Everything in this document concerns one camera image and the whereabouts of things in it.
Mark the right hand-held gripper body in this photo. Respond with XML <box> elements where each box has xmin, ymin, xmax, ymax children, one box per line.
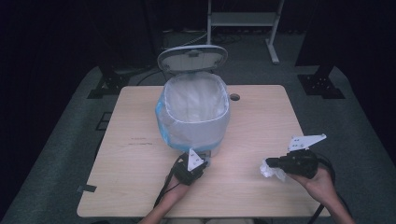
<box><xmin>279</xmin><ymin>133</ymin><xmax>328</xmax><ymax>180</ymax></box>

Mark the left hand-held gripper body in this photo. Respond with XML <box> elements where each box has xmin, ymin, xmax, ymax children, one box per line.
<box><xmin>172</xmin><ymin>147</ymin><xmax>207</xmax><ymax>187</ymax></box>

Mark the white tissue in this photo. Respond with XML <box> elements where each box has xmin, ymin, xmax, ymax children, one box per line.
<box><xmin>259</xmin><ymin>158</ymin><xmax>288</xmax><ymax>183</ymax></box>

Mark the white trash can grey lid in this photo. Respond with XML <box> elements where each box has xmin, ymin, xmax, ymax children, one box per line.
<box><xmin>154</xmin><ymin>44</ymin><xmax>232</xmax><ymax>159</ymax></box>

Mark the clear blue-rimmed trash bag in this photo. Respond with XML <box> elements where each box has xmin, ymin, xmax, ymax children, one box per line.
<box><xmin>154</xmin><ymin>71</ymin><xmax>232</xmax><ymax>153</ymax></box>

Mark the person's left hand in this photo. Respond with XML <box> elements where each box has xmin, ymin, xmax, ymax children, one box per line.
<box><xmin>163</xmin><ymin>175</ymin><xmax>191</xmax><ymax>204</ymax></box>

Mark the person's right hand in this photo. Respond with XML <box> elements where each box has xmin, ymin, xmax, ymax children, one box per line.
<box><xmin>287</xmin><ymin>166</ymin><xmax>339</xmax><ymax>207</ymax></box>

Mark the black stand base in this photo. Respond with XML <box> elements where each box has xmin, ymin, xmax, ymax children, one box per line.
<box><xmin>87</xmin><ymin>62</ymin><xmax>163</xmax><ymax>100</ymax></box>
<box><xmin>297</xmin><ymin>63</ymin><xmax>347</xmax><ymax>100</ymax></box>

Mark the dark tape strip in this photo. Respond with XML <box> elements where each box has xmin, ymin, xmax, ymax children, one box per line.
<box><xmin>76</xmin><ymin>184</ymin><xmax>98</xmax><ymax>194</ymax></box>

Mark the white metal stand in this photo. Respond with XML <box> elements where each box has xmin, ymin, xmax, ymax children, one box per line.
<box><xmin>205</xmin><ymin>0</ymin><xmax>286</xmax><ymax>65</ymax></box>

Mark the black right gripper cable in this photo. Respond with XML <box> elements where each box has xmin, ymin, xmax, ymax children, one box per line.
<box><xmin>307</xmin><ymin>153</ymin><xmax>353</xmax><ymax>224</ymax></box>

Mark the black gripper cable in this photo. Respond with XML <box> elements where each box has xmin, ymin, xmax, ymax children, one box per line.
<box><xmin>307</xmin><ymin>153</ymin><xmax>353</xmax><ymax>224</ymax></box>
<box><xmin>152</xmin><ymin>154</ymin><xmax>185</xmax><ymax>209</ymax></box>

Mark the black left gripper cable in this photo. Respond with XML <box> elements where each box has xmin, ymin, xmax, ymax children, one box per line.
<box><xmin>152</xmin><ymin>154</ymin><xmax>185</xmax><ymax>209</ymax></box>

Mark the black floor cable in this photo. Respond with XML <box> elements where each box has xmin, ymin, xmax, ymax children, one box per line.
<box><xmin>135</xmin><ymin>69</ymin><xmax>164</xmax><ymax>87</ymax></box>

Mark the grey floor cable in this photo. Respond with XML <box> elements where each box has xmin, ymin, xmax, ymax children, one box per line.
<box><xmin>178</xmin><ymin>31</ymin><xmax>209</xmax><ymax>48</ymax></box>

